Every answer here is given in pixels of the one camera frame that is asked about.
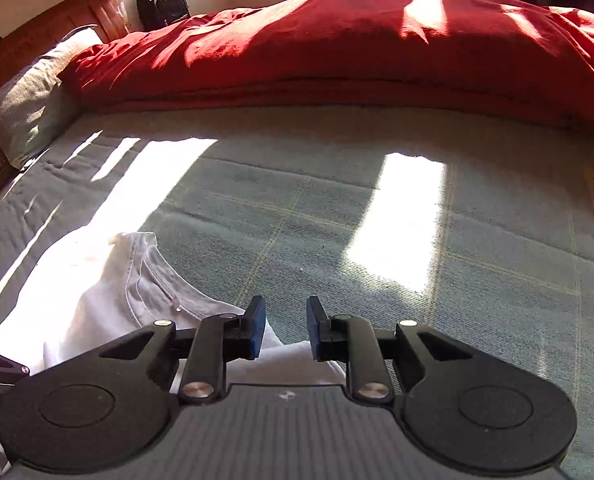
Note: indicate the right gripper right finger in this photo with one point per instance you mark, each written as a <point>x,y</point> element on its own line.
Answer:
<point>350,340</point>

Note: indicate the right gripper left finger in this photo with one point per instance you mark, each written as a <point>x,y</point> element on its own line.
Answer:
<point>218,340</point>

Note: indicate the white printed t-shirt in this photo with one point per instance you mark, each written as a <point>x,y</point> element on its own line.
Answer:
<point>82,295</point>

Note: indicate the green plaid bed blanket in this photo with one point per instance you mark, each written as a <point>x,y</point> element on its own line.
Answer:
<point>478,227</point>

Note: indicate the wooden headboard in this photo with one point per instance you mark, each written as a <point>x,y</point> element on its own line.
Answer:
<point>41,34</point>

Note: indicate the green plaid pillow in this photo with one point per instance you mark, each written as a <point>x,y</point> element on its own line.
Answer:
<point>34,106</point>

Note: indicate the red duvet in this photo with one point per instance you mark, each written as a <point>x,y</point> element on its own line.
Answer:
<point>504,58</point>

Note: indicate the black backpack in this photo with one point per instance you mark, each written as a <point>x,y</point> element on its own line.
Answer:
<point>156,14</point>

